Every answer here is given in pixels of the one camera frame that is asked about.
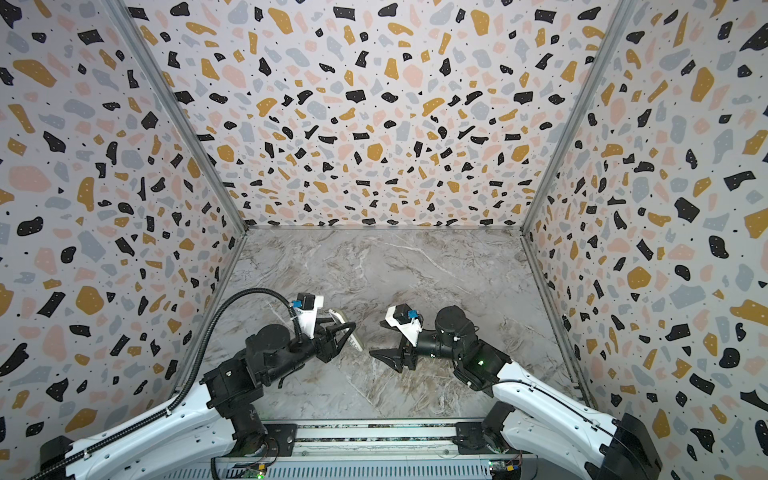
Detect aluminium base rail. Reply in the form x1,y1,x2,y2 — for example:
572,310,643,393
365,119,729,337
116,416,625,463

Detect corner aluminium post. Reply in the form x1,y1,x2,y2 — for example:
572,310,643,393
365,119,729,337
520,0,637,236
104,1,248,236

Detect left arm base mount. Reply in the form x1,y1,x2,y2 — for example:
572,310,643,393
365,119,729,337
228,422,298,460

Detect right corner aluminium post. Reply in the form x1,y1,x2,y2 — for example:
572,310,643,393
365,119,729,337
520,0,637,236

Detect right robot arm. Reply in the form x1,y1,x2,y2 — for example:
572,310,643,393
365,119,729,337
370,304,663,479

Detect perforated cable tray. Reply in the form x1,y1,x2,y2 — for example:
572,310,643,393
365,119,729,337
161,461,496,480

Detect white remote control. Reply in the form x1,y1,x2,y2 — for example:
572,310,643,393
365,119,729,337
328,309,364,352

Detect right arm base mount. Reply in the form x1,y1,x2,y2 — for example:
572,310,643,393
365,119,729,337
452,402,516,454

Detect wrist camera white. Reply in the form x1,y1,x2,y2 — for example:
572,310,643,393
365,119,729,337
292,292,324,339
380,304,423,347

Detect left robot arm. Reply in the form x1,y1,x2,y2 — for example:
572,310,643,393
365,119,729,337
35,287,356,479

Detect left corner aluminium post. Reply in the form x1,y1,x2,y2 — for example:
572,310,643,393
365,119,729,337
104,1,248,236

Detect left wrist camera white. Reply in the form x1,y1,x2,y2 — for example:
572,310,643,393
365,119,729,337
292,292,324,339

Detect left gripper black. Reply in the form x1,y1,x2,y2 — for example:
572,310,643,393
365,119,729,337
264,314,355,386

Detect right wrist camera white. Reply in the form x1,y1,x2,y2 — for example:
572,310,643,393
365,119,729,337
380,304,423,347

